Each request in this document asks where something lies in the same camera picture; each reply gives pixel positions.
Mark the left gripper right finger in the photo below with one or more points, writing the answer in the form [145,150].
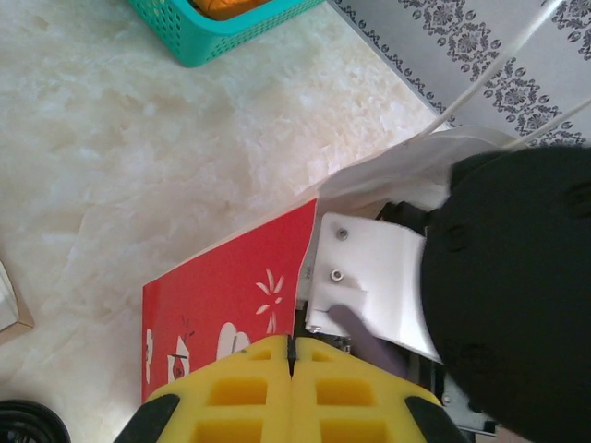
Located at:
[351,406]

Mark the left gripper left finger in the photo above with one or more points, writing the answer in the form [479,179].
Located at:
[231,406]

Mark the red white paper gift bag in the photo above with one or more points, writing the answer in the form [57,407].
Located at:
[221,286]

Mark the black plastic cup lid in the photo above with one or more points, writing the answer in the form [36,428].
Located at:
[27,424]

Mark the brown cardboard napkin box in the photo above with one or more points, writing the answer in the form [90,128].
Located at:
[20,323]

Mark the orange carrot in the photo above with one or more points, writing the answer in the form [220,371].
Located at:
[226,7]

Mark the teal plastic basket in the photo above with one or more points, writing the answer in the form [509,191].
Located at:
[221,41]

